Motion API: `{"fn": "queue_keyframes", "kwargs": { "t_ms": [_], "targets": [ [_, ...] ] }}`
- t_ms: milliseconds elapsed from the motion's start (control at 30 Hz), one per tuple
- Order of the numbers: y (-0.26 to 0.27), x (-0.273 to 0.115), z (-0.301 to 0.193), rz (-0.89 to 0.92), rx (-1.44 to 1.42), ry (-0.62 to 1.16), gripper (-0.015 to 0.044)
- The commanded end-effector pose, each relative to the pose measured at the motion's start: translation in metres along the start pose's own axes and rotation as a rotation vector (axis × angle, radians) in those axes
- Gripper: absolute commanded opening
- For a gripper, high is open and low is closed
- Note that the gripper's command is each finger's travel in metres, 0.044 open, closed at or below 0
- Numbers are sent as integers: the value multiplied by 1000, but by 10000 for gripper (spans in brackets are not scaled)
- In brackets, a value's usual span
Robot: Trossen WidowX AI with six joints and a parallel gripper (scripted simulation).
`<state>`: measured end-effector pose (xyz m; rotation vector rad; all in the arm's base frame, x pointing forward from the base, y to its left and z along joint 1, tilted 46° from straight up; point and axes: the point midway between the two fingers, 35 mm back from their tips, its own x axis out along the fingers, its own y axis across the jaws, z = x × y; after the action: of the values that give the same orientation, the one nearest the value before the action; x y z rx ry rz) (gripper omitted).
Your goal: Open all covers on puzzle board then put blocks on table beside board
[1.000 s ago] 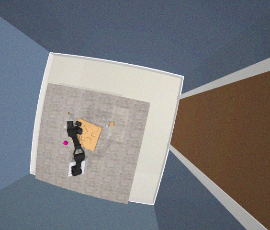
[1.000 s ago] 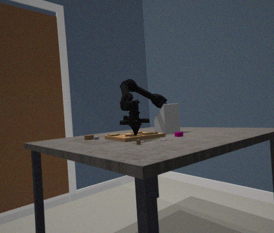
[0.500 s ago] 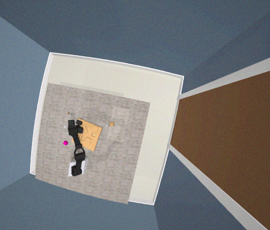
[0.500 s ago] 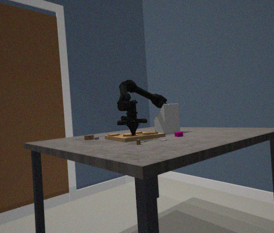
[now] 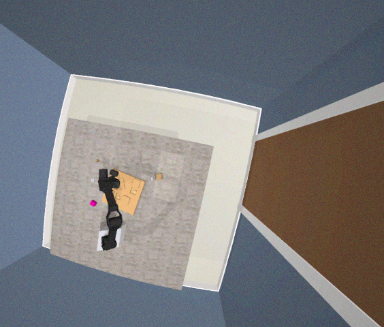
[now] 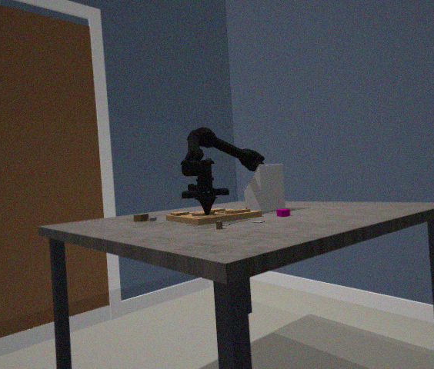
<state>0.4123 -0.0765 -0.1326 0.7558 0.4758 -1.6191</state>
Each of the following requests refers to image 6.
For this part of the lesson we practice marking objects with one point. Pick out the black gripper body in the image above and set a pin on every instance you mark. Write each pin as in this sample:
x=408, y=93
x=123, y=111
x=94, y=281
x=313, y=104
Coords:
x=204, y=185

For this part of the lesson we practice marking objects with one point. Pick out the magenta cube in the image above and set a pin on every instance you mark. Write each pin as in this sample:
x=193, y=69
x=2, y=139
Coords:
x=283, y=212

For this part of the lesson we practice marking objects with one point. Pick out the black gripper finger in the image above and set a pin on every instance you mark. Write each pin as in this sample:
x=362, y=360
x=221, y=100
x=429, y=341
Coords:
x=205, y=204
x=211, y=201

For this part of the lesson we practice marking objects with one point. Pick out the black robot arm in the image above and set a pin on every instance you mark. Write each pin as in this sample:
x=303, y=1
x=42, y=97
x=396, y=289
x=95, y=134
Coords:
x=194, y=166

